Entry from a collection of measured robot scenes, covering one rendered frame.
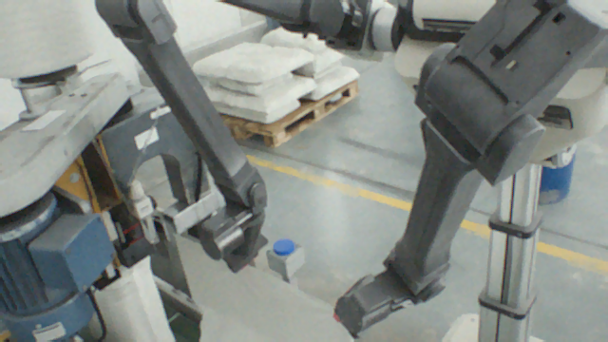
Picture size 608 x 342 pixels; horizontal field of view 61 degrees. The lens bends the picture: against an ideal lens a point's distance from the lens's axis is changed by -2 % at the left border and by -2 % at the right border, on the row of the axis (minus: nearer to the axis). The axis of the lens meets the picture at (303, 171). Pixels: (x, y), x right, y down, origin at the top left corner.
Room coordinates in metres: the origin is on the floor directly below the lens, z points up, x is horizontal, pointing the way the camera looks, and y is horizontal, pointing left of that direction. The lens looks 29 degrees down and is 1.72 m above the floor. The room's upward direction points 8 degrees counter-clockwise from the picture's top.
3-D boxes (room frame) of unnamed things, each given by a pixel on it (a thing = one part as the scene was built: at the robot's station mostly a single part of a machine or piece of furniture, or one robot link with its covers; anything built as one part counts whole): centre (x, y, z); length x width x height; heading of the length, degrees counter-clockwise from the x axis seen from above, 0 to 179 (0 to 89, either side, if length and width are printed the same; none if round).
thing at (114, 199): (1.04, 0.50, 1.26); 0.22 x 0.05 x 0.16; 46
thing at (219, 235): (0.80, 0.14, 1.21); 0.11 x 0.09 x 0.12; 136
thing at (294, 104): (4.05, 0.32, 0.20); 0.66 x 0.44 x 0.12; 46
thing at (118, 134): (1.18, 0.43, 1.21); 0.30 x 0.25 x 0.30; 46
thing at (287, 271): (1.19, 0.08, 0.81); 0.08 x 0.08 x 0.06; 46
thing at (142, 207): (0.98, 0.36, 1.14); 0.05 x 0.04 x 0.16; 136
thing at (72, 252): (0.69, 0.38, 1.25); 0.10 x 0.08 x 0.12; 161
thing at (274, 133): (4.32, 0.10, 0.07); 1.20 x 0.82 x 0.14; 138
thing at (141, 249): (1.01, 0.42, 1.04); 0.08 x 0.06 x 0.05; 136
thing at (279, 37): (4.58, -0.11, 0.56); 0.67 x 0.43 x 0.15; 46
